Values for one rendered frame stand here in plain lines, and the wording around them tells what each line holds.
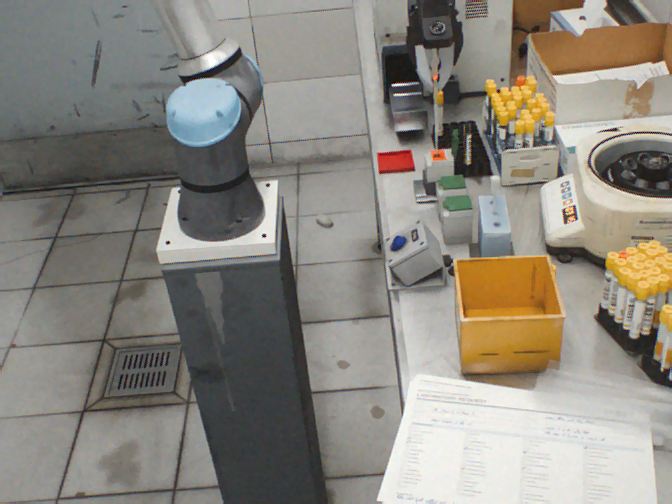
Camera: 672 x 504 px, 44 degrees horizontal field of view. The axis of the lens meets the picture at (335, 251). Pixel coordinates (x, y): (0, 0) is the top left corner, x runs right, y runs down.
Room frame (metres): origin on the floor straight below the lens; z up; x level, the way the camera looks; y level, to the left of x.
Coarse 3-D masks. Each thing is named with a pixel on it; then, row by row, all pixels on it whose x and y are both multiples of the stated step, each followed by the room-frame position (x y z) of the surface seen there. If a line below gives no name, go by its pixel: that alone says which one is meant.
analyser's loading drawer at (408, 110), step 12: (396, 84) 1.58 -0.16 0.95; (408, 84) 1.58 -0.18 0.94; (396, 96) 1.53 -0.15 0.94; (408, 96) 1.53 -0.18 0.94; (420, 96) 1.53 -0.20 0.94; (396, 108) 1.54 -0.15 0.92; (408, 108) 1.53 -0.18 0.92; (420, 108) 1.53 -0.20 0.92; (396, 120) 1.48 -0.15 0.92; (408, 120) 1.48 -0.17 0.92; (420, 120) 1.48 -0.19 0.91
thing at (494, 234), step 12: (480, 204) 1.07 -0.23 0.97; (492, 204) 1.07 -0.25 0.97; (504, 204) 1.06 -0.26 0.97; (480, 216) 1.05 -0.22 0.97; (492, 216) 1.03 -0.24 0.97; (504, 216) 1.03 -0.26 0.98; (480, 228) 1.05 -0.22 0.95; (492, 228) 1.00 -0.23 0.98; (504, 228) 1.00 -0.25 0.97; (480, 240) 1.04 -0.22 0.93; (492, 240) 0.99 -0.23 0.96; (504, 240) 0.99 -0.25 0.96; (480, 252) 1.04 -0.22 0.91; (492, 252) 0.99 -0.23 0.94; (504, 252) 0.99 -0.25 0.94
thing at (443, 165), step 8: (432, 152) 1.28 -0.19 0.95; (440, 152) 1.28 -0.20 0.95; (448, 152) 1.28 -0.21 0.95; (432, 160) 1.26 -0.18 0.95; (440, 160) 1.25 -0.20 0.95; (448, 160) 1.25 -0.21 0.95; (432, 168) 1.25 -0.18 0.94; (440, 168) 1.25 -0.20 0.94; (448, 168) 1.25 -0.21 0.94; (432, 176) 1.25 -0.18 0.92; (440, 176) 1.25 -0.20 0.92
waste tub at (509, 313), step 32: (512, 256) 0.93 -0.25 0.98; (544, 256) 0.92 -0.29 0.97; (480, 288) 0.93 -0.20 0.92; (512, 288) 0.93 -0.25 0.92; (544, 288) 0.92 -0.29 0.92; (480, 320) 0.81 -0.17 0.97; (512, 320) 0.80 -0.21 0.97; (544, 320) 0.80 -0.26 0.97; (480, 352) 0.81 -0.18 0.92; (512, 352) 0.80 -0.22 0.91; (544, 352) 0.80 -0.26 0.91
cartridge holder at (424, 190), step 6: (414, 180) 1.30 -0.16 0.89; (420, 180) 1.30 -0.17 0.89; (426, 180) 1.26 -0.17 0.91; (414, 186) 1.28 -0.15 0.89; (420, 186) 1.28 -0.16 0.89; (426, 186) 1.25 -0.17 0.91; (432, 186) 1.25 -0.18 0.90; (420, 192) 1.26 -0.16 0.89; (426, 192) 1.25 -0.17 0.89; (432, 192) 1.25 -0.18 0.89; (420, 198) 1.25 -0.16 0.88; (426, 198) 1.25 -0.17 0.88; (432, 198) 1.24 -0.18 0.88
